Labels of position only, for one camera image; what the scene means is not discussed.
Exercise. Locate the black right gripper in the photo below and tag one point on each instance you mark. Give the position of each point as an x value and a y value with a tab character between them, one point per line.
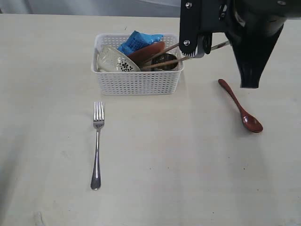
253	33

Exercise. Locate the dark red wooden spoon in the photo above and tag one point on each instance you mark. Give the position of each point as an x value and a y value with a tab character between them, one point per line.
249	122

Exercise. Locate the silver metal fork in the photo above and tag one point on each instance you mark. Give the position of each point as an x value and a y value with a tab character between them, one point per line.
98	123

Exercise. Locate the silver table knife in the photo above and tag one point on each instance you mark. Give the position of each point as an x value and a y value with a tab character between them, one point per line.
223	44

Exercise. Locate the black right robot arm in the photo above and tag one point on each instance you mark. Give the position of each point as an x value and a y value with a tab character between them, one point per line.
292	7

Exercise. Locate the brown wooden chopstick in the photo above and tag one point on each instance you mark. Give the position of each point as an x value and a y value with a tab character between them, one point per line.
164	63
160	53

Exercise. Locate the stainless steel cup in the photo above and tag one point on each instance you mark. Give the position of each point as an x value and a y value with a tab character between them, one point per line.
162	59

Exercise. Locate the white perforated plastic basket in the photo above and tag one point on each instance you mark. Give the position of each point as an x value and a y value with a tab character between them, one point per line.
132	83

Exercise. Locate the brown wooden bowl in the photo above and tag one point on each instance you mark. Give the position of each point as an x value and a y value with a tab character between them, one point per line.
141	55

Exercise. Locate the blue snack packet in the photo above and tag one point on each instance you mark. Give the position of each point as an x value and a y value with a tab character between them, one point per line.
137	41

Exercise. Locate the grey floral ceramic bowl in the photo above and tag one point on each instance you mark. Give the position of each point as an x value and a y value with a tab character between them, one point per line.
111	60

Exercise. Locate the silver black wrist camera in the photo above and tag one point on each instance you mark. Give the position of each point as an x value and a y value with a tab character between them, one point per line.
199	19

